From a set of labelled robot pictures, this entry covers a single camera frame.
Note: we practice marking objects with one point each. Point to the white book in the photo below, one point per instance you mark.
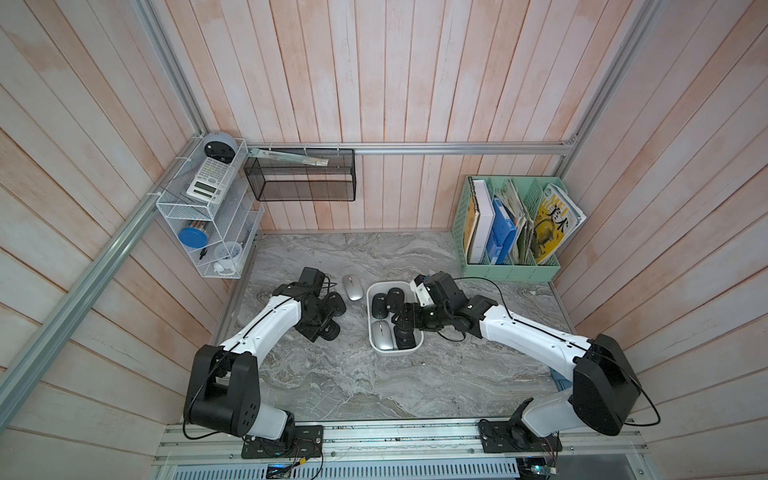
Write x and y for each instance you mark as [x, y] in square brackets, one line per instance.
[483, 219]

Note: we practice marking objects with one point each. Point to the yellow magazine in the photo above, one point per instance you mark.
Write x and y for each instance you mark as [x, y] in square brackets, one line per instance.
[557, 218]

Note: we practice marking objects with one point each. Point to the blue wallet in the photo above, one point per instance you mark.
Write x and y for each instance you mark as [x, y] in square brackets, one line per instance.
[560, 381]

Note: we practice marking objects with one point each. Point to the white calculator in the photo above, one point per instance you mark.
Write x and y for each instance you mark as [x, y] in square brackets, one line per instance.
[211, 181]

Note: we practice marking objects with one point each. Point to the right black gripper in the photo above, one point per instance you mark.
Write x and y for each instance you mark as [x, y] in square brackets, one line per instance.
[414, 318]

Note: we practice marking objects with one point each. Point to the silver mouse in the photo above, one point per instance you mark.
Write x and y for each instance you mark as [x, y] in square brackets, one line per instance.
[353, 287]
[381, 336]

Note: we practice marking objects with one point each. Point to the black mouse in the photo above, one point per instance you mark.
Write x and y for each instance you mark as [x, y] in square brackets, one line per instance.
[404, 335]
[395, 300]
[331, 331]
[378, 307]
[336, 304]

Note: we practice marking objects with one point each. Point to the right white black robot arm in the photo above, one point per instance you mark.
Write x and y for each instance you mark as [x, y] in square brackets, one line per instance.
[604, 387]

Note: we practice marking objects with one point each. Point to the white round speaker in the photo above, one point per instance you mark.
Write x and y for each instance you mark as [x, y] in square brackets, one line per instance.
[220, 146]

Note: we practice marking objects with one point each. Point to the blue lid container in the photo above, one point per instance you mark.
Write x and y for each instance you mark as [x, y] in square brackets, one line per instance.
[194, 235]

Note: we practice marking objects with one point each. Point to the ruler on basket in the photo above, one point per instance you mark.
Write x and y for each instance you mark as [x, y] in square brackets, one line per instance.
[287, 157]

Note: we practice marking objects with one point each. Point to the papers in organizer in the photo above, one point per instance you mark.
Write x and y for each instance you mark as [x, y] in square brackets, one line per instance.
[512, 200]

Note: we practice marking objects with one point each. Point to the black mesh basket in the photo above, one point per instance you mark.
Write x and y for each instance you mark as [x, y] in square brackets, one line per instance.
[274, 181]

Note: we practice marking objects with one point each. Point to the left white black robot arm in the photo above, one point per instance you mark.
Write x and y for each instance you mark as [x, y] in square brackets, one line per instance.
[224, 387]

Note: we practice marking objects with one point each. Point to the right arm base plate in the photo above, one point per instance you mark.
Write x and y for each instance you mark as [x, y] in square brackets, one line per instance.
[506, 437]

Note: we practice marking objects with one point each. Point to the white wire shelf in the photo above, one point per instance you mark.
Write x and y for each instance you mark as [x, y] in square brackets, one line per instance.
[236, 218]

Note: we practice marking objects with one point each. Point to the blue folder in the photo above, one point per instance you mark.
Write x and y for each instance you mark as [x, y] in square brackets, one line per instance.
[503, 234]

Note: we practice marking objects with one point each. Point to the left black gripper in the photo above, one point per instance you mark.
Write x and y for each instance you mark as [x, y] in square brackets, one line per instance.
[311, 332]

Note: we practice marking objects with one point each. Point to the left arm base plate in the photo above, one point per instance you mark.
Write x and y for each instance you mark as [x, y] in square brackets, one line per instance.
[303, 442]

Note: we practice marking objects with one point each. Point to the green file organizer box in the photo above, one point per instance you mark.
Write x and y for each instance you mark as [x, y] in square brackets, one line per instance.
[531, 189]

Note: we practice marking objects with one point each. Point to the white storage box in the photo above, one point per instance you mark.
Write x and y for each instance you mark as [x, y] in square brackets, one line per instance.
[384, 287]

